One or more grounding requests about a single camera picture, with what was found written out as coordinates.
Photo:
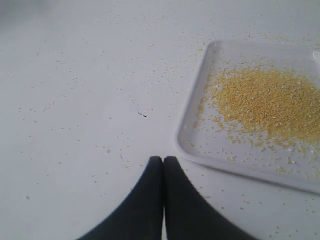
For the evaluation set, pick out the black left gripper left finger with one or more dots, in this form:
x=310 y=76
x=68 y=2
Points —
x=140 y=216

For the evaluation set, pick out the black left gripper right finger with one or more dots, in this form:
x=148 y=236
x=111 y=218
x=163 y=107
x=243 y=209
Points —
x=188 y=216

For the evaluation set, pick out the white rectangular tray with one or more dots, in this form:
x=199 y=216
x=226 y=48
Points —
x=224 y=54

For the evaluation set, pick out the yellow millet pile on tray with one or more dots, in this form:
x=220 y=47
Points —
x=266 y=119

